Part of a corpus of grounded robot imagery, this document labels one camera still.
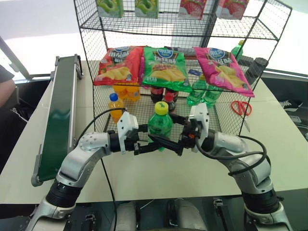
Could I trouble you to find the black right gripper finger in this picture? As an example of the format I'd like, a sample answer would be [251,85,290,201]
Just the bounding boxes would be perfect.
[169,114,190,126]
[147,133,185,157]

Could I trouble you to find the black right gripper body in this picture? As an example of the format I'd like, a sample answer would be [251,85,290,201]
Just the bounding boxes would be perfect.
[180,118,200,151]

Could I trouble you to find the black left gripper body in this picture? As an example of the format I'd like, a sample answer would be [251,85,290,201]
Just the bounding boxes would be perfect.
[125,129,143,156]

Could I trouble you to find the green bottle with yellow cap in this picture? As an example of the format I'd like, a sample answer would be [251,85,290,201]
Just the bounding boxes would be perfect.
[146,101,174,153]

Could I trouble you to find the green conveyor belt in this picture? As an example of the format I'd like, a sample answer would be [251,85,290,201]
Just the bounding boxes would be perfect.
[31,54,84,187]

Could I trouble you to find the green soda bottle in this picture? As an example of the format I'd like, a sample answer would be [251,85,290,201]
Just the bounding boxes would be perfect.
[231,40,244,62]
[203,84,224,108]
[186,74,207,106]

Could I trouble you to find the orange soda bottle blue cap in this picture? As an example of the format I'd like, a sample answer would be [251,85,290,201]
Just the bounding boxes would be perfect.
[107,93,126,125]

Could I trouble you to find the green chips bag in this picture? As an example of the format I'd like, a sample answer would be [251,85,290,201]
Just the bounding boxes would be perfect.
[141,46,193,93]

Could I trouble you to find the purple snack bag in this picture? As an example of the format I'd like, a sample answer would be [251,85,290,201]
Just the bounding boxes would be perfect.
[137,56,146,84]

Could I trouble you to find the pink chips bag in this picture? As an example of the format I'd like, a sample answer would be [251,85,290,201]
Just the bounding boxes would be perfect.
[193,47,255,98]

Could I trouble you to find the red chips bag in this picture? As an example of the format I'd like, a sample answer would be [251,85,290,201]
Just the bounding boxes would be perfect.
[93,45,145,87]

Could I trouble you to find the grey rounded shape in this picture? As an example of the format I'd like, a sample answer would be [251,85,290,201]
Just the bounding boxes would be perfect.
[116,201,138,231]
[167,198,208,231]

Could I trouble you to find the black ribbed cylinder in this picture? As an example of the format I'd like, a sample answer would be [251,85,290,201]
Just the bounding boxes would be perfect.
[244,57,269,85]

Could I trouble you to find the red strawberry milk carton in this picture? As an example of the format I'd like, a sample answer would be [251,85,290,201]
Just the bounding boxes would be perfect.
[178,0,207,20]

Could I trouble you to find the green juice carton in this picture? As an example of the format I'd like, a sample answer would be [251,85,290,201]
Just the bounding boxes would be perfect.
[134,0,159,19]

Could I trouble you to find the red hanging snack packets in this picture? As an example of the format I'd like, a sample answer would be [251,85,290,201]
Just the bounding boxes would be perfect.
[215,0,250,20]

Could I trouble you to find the green hanging snack packets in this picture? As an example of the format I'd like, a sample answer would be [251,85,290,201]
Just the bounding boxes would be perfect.
[95,0,124,19]

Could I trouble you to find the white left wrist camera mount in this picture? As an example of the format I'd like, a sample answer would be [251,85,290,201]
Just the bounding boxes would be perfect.
[116,111,140,155]

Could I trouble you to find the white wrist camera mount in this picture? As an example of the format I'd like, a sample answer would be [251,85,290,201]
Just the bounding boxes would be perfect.
[187,103,210,154]
[116,111,140,155]

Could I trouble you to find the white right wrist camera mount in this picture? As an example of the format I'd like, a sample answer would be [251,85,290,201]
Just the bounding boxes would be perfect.
[187,103,210,154]

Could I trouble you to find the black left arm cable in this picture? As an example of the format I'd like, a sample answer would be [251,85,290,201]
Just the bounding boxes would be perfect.
[74,107,128,151]

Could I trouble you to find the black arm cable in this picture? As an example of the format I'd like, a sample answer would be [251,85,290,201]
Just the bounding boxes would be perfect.
[74,107,128,151]
[194,134,269,177]

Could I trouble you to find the thin black hanging cable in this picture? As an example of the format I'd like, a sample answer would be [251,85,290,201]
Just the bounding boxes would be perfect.
[100,158,119,231]

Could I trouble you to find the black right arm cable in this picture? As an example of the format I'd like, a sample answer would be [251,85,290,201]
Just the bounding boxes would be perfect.
[194,134,269,177]

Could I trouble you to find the red handled scissors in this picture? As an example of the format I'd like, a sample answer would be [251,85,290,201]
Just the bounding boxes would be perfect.
[231,100,253,132]

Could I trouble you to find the black wire mesh rack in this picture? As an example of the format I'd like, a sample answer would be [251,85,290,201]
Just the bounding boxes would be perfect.
[73,0,293,138]

